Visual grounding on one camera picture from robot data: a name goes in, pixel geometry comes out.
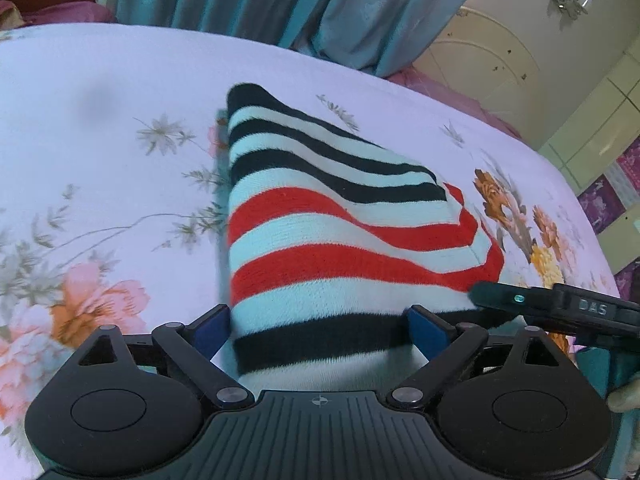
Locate pink pillow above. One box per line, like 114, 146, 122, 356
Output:
0, 0, 119, 29

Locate cream wardrobe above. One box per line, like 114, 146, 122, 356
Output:
410, 0, 640, 152

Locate person's right hand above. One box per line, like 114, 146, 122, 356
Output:
606, 375, 640, 414

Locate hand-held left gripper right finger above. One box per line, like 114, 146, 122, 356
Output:
385, 304, 568, 408

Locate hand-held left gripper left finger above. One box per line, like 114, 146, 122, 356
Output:
77, 304, 232, 408

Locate teal curtain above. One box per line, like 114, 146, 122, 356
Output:
114, 0, 497, 79

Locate striped knit sweater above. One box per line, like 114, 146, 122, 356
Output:
220, 82, 506, 391

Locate floral pink bedsheet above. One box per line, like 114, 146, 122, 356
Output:
0, 24, 621, 471

